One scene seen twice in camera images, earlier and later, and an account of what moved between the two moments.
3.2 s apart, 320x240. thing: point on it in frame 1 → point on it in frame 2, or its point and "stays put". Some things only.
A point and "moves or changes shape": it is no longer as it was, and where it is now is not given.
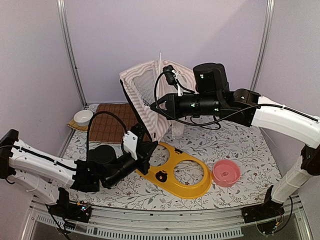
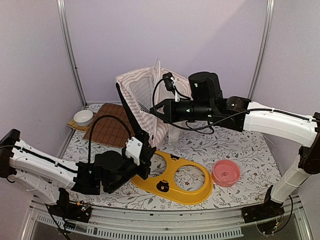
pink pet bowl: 226,173 stays put
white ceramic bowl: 82,118 stays put
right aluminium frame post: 263,45 stays put
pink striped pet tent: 142,83 moves or changes shape
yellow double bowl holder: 163,176 → 165,186
